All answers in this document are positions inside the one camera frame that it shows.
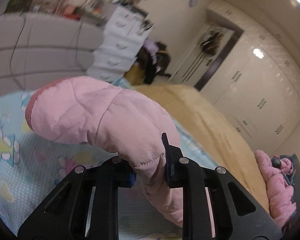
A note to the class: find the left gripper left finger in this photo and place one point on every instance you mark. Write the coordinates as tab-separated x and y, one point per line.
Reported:
84	205

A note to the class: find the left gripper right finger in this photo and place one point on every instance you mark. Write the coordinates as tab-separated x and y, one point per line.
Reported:
215	204

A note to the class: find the pink quilted jacket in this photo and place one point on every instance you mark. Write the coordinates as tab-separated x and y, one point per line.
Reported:
84	110

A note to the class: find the purple clothing pile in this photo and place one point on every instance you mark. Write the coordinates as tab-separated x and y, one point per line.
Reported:
151	48

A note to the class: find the pink crumpled comforter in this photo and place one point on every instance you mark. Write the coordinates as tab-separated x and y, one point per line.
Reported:
277	174

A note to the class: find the blue Hello Kitty sheet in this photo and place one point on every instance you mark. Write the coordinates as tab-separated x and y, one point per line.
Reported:
31	167

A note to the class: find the tan bed blanket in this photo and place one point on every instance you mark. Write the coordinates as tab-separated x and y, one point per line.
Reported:
208	127

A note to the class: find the white wardrobe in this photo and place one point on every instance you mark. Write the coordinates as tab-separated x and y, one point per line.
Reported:
257	86

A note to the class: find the black backpack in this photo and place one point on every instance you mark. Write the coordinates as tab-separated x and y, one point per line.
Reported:
152	70

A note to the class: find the grey low desk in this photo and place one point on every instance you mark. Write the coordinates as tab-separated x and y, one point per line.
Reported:
37	48

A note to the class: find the white drawer cabinet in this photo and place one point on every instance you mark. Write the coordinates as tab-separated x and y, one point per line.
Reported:
124	34

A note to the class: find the round wall clock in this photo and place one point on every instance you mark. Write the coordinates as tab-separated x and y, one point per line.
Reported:
193	3

